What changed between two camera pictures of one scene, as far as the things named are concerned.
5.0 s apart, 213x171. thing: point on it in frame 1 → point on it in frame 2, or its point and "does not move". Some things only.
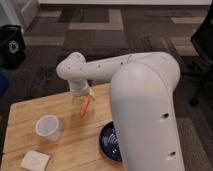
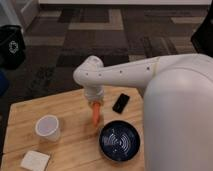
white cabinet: [18, 12] does not move
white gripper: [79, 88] → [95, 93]
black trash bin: [12, 46] does not move
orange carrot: [84, 105] → [96, 109]
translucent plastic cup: [47, 127] does not move
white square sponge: [35, 161] does not move
